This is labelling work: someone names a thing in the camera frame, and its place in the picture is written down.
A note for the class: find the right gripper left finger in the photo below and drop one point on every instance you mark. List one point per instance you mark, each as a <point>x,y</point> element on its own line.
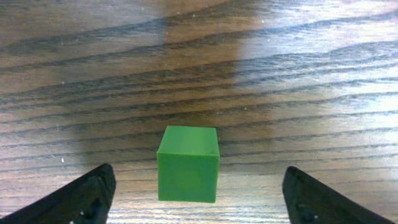
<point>71,202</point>

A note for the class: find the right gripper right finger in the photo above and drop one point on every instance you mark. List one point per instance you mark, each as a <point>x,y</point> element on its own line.
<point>317,202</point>

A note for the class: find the green cube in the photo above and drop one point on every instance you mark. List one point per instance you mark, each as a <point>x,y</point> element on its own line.
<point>188,168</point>

